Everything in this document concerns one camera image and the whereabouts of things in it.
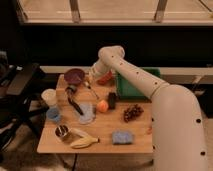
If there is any white cup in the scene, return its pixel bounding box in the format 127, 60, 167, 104
41, 89, 57, 106

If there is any blue sponge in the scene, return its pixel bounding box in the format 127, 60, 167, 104
112, 131, 133, 145

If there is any wooden folding table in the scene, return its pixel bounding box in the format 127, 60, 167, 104
37, 74, 152, 153

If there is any apple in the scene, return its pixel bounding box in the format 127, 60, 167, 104
96, 100, 109, 113

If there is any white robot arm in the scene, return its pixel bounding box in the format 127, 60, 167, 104
90, 46, 208, 171

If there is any brown tin can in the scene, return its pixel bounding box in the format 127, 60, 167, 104
55, 125, 69, 141

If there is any black rectangular block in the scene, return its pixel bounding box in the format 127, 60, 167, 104
108, 92, 117, 109

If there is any purple bowl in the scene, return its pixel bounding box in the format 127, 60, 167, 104
64, 68, 85, 85

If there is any silver fork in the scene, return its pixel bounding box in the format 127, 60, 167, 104
84, 81, 99, 99

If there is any yellow banana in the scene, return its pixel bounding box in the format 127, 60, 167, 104
70, 128, 99, 149

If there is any clear plastic cup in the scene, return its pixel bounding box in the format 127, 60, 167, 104
79, 103, 96, 124

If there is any red chili pepper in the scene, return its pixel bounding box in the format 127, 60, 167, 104
146, 126, 152, 135

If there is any black office chair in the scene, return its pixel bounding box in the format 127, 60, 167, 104
0, 51, 48, 152

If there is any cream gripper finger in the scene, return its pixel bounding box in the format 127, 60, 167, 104
87, 74, 94, 84

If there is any blue plastic cup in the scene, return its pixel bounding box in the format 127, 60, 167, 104
46, 108, 61, 123

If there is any black handled brush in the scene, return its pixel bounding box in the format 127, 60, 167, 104
65, 87, 84, 116

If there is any bunch of dark grapes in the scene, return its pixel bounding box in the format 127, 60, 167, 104
123, 104, 144, 122

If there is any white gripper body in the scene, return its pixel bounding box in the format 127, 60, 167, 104
90, 60, 112, 79

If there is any green plastic bin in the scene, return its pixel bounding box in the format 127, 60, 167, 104
115, 67, 162, 101

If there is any red bowl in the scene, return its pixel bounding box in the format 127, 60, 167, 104
97, 71, 113, 85

